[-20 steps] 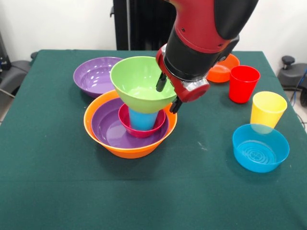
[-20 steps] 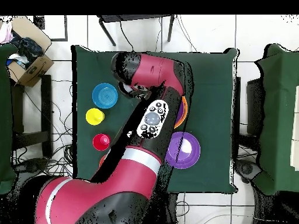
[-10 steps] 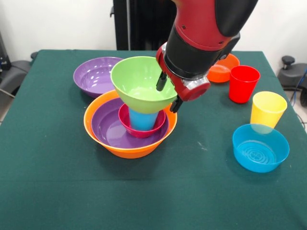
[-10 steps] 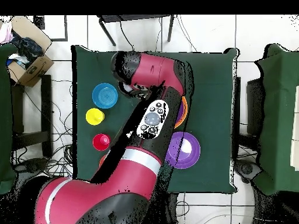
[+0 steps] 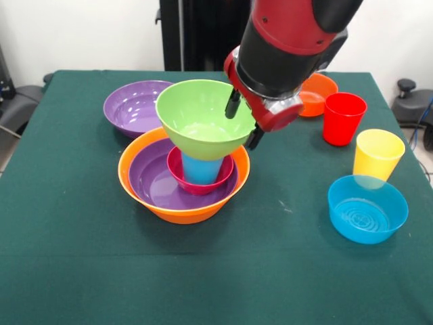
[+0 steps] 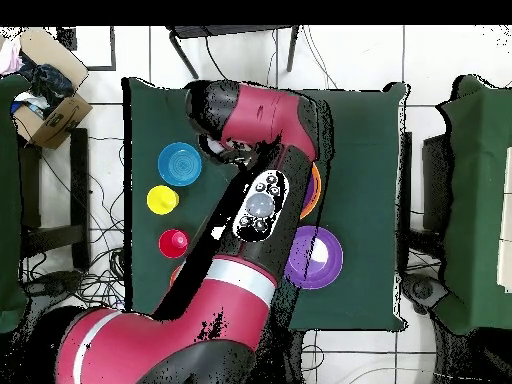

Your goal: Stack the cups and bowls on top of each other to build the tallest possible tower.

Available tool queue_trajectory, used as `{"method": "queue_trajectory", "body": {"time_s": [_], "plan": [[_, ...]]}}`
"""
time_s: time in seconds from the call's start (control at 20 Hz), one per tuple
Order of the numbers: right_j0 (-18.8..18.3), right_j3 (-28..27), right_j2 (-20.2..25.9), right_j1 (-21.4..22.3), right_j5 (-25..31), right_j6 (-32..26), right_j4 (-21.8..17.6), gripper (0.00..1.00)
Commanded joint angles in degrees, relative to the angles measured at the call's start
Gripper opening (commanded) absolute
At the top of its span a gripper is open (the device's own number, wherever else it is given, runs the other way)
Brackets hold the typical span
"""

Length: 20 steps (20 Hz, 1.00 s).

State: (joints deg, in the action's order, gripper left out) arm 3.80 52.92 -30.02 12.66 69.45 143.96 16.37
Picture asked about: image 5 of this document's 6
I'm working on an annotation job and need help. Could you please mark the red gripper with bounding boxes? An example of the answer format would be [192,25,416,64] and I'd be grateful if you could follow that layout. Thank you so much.
[223,46,305,150]

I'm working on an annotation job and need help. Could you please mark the green plastic bowl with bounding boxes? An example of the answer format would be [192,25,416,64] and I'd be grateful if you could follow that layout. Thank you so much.
[155,79,257,162]

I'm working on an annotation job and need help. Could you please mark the blue plastic cup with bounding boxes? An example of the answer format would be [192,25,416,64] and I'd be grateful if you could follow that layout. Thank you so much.
[181,152,226,186]

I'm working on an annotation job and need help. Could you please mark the pink plastic bowl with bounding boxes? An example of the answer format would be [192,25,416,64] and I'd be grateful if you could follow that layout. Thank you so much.
[166,146,235,196]

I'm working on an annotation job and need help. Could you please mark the purple plastic bowl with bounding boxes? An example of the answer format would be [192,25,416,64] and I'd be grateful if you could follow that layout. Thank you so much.
[129,137,240,211]
[103,80,175,139]

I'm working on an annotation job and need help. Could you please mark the small red-orange plastic bowl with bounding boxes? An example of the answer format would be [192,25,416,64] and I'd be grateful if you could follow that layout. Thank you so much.
[297,72,339,118]

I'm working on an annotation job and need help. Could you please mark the red plastic cup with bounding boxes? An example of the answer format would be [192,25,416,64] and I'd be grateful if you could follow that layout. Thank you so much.
[323,91,368,147]

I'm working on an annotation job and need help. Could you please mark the large orange plastic bowl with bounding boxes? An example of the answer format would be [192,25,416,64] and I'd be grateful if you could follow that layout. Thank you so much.
[118,127,251,225]

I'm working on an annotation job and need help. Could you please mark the yellow plastic cup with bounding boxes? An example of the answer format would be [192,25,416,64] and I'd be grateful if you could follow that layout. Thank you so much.
[352,129,406,182]

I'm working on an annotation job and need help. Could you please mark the dark green tablecloth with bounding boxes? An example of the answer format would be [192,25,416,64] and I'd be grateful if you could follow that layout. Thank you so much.
[0,69,433,325]

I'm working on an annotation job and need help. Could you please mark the blue plastic bowl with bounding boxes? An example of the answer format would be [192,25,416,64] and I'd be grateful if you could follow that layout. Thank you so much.
[327,174,409,245]

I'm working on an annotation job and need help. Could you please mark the black padded chair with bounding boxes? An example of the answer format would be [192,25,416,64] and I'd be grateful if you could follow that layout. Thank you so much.
[0,83,45,136]

